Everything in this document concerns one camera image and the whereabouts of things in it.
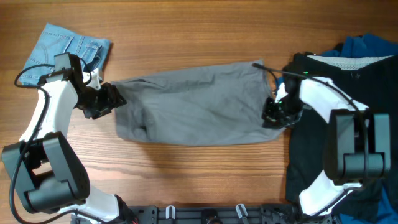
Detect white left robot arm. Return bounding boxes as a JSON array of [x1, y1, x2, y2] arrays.
[[1, 68, 136, 223]]

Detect black garment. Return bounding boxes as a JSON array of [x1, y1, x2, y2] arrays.
[[283, 53, 397, 221]]

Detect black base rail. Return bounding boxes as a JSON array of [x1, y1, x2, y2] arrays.
[[130, 204, 297, 224]]

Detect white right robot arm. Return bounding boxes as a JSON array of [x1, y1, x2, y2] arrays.
[[262, 73, 391, 220]]

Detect dark navy blue garment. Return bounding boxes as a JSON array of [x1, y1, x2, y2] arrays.
[[284, 34, 397, 223]]

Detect folded blue denim jeans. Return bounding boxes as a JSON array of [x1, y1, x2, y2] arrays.
[[19, 23, 111, 85]]

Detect grey shorts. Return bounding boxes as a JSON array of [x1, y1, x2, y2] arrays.
[[114, 62, 283, 146]]

